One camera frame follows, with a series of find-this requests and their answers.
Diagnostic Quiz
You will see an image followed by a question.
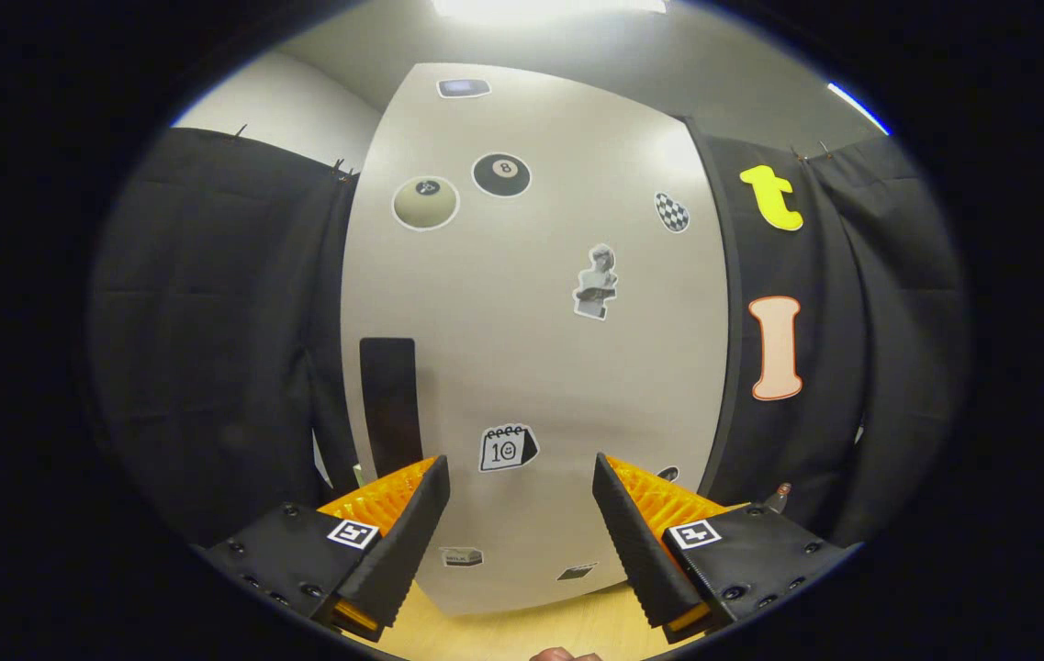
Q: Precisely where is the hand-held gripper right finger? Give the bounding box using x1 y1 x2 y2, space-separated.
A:
591 453 862 645

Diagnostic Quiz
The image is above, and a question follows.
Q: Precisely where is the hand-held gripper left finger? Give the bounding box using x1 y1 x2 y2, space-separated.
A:
196 454 451 644

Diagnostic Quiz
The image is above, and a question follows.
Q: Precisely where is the black door handle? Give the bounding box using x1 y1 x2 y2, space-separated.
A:
359 337 424 478

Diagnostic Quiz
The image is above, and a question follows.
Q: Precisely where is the beige shoe cabinet door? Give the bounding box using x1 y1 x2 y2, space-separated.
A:
341 62 732 618

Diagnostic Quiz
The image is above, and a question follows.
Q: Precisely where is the dark grey shoe cabinet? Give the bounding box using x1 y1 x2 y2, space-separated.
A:
682 115 747 501

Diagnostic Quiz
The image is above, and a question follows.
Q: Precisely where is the black backdrop cloth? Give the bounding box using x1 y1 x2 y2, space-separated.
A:
85 127 972 552

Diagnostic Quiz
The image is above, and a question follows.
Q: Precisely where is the narrow ceiling light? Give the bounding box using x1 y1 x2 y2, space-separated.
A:
829 81 892 137

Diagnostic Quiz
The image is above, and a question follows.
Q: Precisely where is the ceiling light panel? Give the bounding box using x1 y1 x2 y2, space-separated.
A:
434 0 669 21

